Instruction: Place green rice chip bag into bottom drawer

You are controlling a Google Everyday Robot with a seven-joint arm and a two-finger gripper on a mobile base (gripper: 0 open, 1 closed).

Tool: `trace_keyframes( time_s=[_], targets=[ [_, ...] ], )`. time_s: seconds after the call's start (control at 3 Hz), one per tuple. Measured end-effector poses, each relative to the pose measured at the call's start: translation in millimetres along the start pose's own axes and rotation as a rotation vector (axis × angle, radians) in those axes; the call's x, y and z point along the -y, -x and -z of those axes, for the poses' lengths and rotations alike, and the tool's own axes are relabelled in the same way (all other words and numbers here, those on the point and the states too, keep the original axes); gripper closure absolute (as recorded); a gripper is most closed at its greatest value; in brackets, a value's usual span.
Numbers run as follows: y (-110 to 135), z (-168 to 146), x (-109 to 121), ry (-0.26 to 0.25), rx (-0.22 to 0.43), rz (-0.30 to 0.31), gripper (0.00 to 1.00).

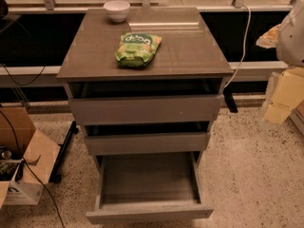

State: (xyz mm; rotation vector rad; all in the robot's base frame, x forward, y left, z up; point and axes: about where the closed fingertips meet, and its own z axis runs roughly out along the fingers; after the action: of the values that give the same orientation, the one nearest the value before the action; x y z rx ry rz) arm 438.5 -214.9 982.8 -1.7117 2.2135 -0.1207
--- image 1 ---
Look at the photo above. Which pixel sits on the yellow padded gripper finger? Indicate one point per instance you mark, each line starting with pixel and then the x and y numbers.
pixel 269 38

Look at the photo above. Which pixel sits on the green rice chip bag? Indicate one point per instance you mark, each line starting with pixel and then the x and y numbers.
pixel 137 49

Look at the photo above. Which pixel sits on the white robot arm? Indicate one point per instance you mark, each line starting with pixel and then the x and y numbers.
pixel 287 37

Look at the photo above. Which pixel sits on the grey top drawer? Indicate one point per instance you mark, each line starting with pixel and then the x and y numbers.
pixel 146 101

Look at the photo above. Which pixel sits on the grey drawer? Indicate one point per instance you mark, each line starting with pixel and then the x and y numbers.
pixel 149 187
pixel 141 138
pixel 146 101

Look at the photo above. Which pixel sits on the grey middle drawer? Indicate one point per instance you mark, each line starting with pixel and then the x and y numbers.
pixel 141 138

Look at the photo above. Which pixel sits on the grey drawer cabinet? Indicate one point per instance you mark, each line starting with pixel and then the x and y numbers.
pixel 188 51

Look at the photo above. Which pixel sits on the grey bottom drawer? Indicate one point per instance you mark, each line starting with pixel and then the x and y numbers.
pixel 149 187

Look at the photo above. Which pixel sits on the cardboard box at right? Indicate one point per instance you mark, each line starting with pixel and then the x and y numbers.
pixel 297 117

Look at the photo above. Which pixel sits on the white ceramic bowl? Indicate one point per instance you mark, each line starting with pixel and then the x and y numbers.
pixel 117 10

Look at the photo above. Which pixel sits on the black metal stand leg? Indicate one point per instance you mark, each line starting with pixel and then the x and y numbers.
pixel 56 175

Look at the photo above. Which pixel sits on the open cardboard box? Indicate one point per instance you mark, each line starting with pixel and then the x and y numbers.
pixel 32 161

